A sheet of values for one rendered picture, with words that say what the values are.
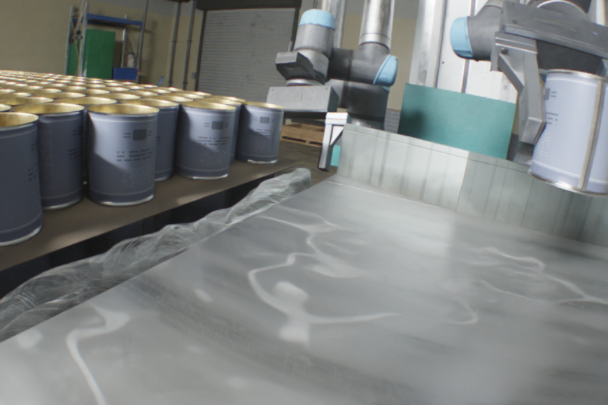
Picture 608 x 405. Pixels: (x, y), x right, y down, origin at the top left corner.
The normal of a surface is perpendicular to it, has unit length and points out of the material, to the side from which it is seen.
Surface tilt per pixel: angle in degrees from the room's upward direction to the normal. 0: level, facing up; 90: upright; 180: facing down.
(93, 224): 3
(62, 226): 2
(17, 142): 92
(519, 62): 45
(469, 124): 90
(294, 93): 67
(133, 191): 92
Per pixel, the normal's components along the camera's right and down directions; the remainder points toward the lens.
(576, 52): -0.38, 0.81
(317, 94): -0.39, -0.23
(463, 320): 0.12, -0.96
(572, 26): -0.21, -0.55
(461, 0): -0.54, 0.14
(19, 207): 0.94, 0.22
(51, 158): 0.74, 0.29
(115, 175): 0.38, 0.30
